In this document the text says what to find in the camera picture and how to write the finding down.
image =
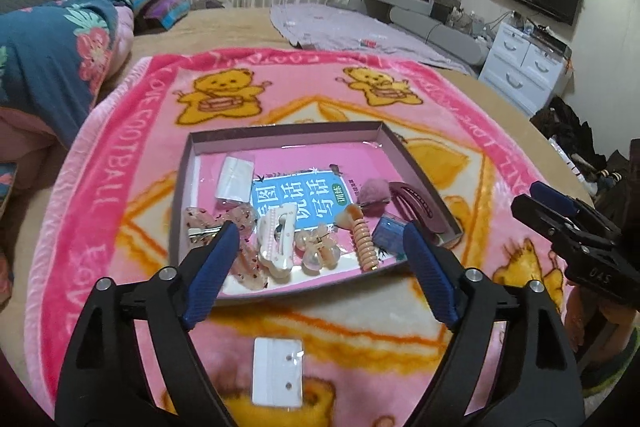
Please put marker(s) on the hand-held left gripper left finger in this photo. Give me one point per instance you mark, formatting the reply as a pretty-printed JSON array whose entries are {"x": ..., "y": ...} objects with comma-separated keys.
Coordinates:
[{"x": 210, "y": 272}]

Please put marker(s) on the small blue grey packet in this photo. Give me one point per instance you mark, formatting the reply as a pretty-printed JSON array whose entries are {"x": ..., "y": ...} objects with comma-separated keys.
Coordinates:
[{"x": 390, "y": 234}]

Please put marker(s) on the shallow cardboard box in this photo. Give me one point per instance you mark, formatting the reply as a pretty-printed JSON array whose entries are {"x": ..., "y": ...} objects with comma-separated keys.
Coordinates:
[{"x": 182, "y": 187}]

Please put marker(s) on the translucent yellow hair clip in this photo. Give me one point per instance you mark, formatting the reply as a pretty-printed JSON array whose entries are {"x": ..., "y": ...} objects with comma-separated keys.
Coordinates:
[{"x": 327, "y": 251}]

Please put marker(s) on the clear earring packet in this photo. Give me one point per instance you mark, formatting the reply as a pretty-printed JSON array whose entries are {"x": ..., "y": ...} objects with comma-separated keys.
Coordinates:
[
  {"x": 235, "y": 177},
  {"x": 277, "y": 372}
]

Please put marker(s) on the dark clothes pile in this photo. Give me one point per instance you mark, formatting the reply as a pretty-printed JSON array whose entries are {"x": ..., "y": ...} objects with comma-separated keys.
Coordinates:
[{"x": 570, "y": 132}]

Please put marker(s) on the maroon hair clip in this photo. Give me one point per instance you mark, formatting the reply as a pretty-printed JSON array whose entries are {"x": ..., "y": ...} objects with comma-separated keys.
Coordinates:
[{"x": 425, "y": 209}]

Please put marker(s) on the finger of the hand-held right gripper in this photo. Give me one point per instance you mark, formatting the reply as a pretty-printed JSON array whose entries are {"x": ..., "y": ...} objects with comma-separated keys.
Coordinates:
[
  {"x": 537, "y": 212},
  {"x": 552, "y": 197}
]

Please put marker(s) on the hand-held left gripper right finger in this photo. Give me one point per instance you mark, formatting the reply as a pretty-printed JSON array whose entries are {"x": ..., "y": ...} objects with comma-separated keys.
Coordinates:
[{"x": 432, "y": 277}]

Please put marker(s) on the white drawer cabinet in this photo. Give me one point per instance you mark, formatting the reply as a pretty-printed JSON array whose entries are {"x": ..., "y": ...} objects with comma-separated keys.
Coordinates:
[{"x": 520, "y": 67}]

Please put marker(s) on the translucent pink bow hair clip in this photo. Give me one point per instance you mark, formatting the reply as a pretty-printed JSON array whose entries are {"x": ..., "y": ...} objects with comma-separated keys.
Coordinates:
[{"x": 197, "y": 219}]

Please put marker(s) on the lilac bed sheet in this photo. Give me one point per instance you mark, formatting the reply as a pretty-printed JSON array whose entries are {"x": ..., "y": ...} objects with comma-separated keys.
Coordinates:
[{"x": 360, "y": 32}]

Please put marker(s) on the pink bear printed blanket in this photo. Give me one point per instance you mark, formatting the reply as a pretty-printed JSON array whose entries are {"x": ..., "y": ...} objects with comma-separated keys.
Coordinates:
[{"x": 125, "y": 187}]

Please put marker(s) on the white claw hair clip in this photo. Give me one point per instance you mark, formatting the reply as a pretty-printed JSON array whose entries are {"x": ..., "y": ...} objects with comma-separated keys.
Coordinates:
[{"x": 280, "y": 257}]

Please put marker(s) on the pink printed book cover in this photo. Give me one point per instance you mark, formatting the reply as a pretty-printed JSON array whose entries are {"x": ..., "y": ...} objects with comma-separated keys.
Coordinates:
[{"x": 310, "y": 157}]

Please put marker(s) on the purple striped pillow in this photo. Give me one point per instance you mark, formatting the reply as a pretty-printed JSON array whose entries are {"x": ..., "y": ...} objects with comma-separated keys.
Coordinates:
[{"x": 165, "y": 9}]

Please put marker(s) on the blue floral duvet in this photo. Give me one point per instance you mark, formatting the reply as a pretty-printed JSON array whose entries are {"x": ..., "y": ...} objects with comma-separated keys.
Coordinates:
[{"x": 55, "y": 47}]

